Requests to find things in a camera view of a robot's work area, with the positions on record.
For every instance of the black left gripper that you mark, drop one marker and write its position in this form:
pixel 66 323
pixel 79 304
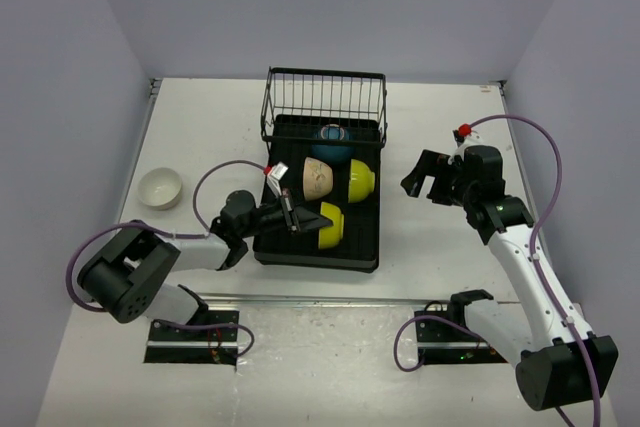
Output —
pixel 296 218

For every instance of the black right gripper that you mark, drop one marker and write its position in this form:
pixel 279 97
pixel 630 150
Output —
pixel 433 165

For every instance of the lime green bowl front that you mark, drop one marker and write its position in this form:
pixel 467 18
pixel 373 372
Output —
pixel 331 236

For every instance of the lime green bowl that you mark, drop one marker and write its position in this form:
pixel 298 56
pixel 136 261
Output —
pixel 362 181
pixel 331 236

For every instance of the white speckled ceramic bowl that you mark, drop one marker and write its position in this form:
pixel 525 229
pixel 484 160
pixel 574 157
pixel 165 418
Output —
pixel 160 189

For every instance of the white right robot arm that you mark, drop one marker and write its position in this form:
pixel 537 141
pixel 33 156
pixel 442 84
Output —
pixel 557 357

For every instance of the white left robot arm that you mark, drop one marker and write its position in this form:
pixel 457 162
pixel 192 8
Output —
pixel 127 276

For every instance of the beige bird painted bowl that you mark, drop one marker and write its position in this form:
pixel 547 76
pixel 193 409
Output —
pixel 317 179

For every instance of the black drip tray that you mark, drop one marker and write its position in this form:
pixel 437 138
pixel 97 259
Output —
pixel 359 249

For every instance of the lime green bowl rear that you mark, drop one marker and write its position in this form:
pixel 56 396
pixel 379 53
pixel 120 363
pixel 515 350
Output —
pixel 362 181

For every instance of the blue ceramic bowl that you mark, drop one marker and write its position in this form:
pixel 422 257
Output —
pixel 334 149

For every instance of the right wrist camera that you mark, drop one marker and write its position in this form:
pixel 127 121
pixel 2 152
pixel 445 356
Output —
pixel 466 135

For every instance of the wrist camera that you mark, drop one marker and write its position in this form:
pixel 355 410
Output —
pixel 466 135
pixel 273 175

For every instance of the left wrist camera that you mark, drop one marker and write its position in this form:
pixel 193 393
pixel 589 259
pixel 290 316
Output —
pixel 273 175

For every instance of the black wire dish rack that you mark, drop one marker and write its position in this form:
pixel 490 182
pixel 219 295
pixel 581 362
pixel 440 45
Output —
pixel 299 102

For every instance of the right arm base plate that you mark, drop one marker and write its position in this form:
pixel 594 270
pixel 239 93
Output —
pixel 440 344

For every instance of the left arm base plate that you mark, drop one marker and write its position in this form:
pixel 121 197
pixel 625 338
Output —
pixel 169 345

